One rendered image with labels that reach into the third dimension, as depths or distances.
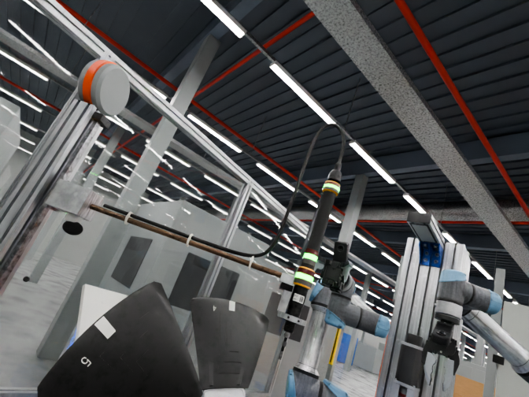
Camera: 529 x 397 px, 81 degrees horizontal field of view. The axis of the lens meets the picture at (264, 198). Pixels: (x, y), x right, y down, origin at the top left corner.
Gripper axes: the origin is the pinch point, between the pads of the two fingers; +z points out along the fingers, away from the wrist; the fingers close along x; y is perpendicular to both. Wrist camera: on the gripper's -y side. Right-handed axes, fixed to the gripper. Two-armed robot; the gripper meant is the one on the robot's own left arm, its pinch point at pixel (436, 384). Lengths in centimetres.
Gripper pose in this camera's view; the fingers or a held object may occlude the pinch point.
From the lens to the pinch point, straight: 120.1
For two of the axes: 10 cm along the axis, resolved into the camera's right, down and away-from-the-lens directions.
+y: 5.2, 4.5, 7.2
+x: -7.8, -0.8, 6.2
